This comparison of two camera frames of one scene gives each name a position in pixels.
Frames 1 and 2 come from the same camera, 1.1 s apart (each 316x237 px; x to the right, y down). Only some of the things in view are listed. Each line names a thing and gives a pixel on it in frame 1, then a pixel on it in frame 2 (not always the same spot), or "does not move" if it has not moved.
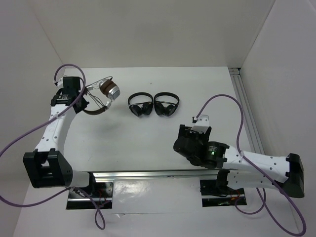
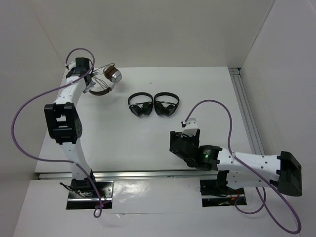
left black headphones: [146, 107] does not move
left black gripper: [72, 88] to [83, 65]
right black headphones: [159, 107] does not move
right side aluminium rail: [248, 120] does not move
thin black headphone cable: [95, 97] to [98, 81]
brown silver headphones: [108, 89] to [111, 72]
